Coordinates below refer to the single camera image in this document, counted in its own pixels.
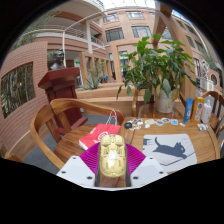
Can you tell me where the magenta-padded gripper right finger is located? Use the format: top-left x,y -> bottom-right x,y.
124,143 -> 169,188

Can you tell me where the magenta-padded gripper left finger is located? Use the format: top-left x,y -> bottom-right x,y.
56,141 -> 101,188

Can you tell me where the grey cat-print mouse pad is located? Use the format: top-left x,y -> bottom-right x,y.
142,133 -> 198,173

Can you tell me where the red paper shopping bag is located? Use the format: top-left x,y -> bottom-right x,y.
78,109 -> 122,151

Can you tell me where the cream card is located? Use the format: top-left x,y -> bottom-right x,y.
144,118 -> 157,126

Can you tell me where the wooden armchair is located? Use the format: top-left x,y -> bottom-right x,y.
29,98 -> 125,170
202,90 -> 224,138
131,88 -> 158,118

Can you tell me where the blue tube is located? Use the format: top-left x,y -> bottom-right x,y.
183,97 -> 195,125

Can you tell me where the small white packet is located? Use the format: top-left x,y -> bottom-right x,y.
197,123 -> 209,132

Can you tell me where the spiky green agave plant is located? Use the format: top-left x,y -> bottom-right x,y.
81,71 -> 103,91

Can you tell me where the white pump bottle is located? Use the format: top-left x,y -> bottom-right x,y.
200,98 -> 213,125

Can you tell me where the green potted plant white pot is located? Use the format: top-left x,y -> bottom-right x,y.
116,33 -> 198,114

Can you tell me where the white air conditioner unit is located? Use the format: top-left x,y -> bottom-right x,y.
195,77 -> 214,92

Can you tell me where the dark bust statue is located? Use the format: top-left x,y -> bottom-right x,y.
48,49 -> 67,71

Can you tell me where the dark red wooden pedestal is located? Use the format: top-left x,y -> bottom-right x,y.
37,67 -> 89,136

